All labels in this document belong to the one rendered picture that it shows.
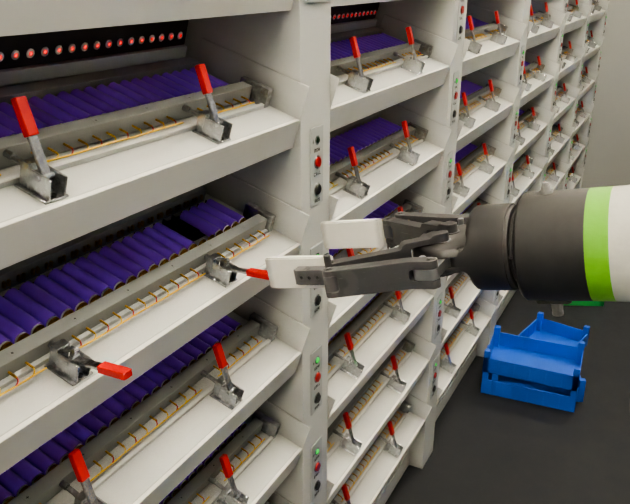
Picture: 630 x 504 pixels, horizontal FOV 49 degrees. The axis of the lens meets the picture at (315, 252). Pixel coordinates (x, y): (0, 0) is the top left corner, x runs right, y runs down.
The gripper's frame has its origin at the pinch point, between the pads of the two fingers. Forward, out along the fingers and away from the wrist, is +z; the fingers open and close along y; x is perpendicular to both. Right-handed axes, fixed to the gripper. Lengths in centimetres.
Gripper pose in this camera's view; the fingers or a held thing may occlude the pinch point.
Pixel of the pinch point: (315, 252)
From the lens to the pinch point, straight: 69.8
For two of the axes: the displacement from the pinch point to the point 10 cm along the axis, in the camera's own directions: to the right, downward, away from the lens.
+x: -1.8, -9.4, -2.7
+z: -8.7, 0.2, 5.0
